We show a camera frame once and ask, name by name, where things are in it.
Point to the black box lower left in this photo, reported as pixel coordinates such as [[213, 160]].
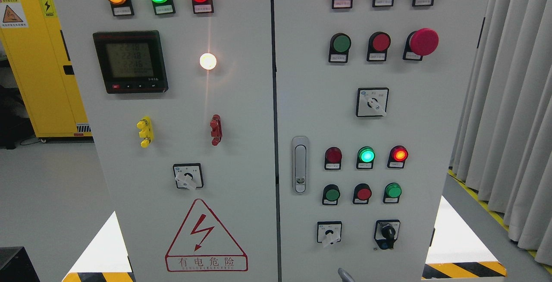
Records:
[[12, 265]]

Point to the left door rotary switch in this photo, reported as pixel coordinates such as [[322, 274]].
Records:
[[188, 175]]

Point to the red push button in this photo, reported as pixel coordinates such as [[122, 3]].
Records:
[[377, 48], [361, 195]]

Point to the green start push button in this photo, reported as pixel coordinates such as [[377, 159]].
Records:
[[331, 195]]

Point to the black digital power meter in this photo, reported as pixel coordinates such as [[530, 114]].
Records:
[[131, 61]]

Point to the upper right rotary switch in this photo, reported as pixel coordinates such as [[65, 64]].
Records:
[[372, 102]]

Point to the grey curtain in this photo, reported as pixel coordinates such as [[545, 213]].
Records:
[[503, 148]]

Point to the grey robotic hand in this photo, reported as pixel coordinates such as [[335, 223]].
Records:
[[345, 276]]

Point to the green push button upper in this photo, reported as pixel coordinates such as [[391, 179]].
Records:
[[339, 47]]

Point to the lower left red indicator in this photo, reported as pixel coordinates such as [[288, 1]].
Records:
[[333, 159]]

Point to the yellow terminal block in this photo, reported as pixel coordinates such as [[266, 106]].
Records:
[[146, 131]]

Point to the red terminal block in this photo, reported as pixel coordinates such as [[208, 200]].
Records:
[[216, 130]]

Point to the lower middle green indicator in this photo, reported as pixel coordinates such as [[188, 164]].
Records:
[[365, 158]]

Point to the lower right red indicator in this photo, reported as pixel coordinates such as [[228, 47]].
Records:
[[397, 157]]

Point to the black knob selector switch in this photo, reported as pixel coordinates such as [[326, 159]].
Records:
[[386, 233]]

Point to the yellow safety storage cabinet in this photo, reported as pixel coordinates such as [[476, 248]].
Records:
[[32, 36]]

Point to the lower red push button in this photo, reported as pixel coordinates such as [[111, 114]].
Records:
[[361, 195]]

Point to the white lit indicator light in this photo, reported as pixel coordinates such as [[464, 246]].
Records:
[[208, 61]]

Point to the lower white rotary switch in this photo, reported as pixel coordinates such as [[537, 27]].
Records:
[[328, 232]]

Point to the grey electrical control cabinet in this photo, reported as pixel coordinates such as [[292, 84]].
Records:
[[273, 82]]

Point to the grey cabinet door handle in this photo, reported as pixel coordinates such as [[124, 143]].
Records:
[[300, 149]]

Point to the red emergency stop button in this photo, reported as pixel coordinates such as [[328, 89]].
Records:
[[420, 43]]

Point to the red push button upper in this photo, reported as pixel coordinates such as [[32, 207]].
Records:
[[377, 48]]

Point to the red electrical hazard sticker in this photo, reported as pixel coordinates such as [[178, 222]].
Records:
[[203, 244]]

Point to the lower right green button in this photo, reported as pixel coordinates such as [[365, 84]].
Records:
[[392, 193]]

